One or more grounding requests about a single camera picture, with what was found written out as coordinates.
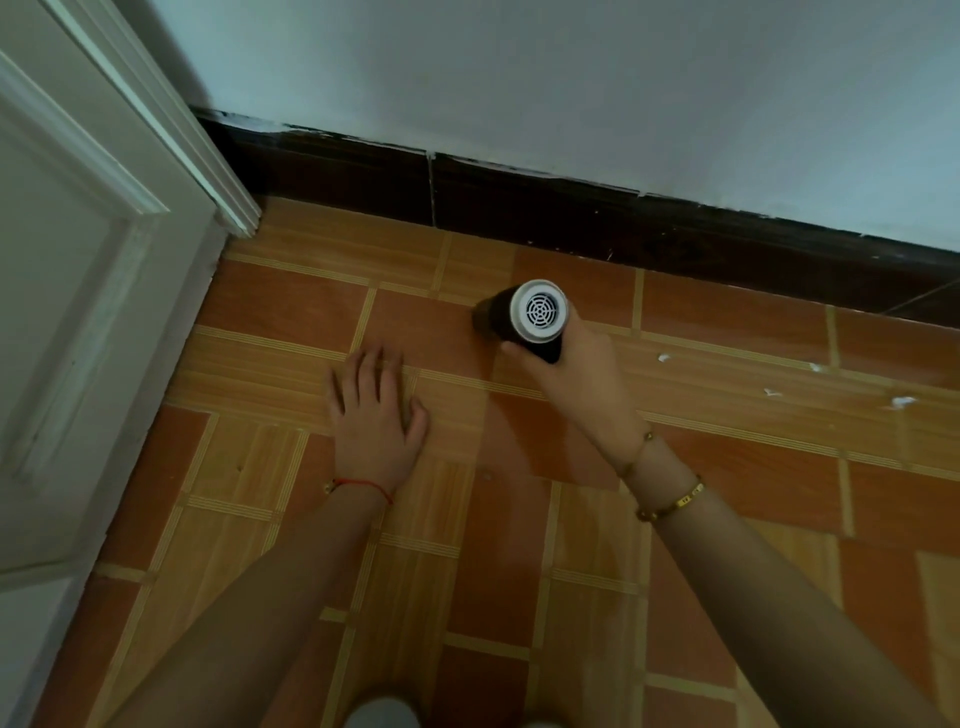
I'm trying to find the white panelled door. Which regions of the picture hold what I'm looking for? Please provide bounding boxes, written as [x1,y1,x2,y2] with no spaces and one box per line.
[0,0,230,728]

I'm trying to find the white door frame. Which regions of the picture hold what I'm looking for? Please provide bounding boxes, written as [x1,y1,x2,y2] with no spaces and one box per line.
[41,0,262,240]

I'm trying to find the person's white shoe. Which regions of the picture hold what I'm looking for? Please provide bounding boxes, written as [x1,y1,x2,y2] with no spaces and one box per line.
[343,696,423,728]

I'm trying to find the brown bead bracelet gold charm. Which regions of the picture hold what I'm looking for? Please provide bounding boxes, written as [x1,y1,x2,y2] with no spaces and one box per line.
[636,474,706,524]

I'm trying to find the thin beaded bracelet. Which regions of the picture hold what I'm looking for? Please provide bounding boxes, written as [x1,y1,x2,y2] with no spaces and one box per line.
[616,427,655,478]

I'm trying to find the person's left hand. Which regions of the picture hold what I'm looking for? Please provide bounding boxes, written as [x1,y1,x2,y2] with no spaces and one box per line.
[327,345,430,496]

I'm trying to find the red string bracelet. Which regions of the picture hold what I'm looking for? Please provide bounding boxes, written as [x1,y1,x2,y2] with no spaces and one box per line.
[324,478,395,507]

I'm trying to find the person's right hand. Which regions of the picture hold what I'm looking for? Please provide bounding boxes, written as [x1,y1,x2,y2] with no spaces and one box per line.
[500,307,652,475]

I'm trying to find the dark baseboard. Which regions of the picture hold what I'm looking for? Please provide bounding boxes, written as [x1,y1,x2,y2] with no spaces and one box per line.
[191,106,960,330]

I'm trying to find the black and white hair dryer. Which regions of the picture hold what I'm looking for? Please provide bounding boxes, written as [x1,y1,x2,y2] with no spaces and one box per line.
[471,279,574,366]

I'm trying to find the person's left forearm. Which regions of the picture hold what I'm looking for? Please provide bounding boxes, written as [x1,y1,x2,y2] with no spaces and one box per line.
[105,480,395,728]

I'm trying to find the person's right forearm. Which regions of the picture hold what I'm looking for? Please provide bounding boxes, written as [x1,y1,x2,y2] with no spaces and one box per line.
[616,433,954,728]

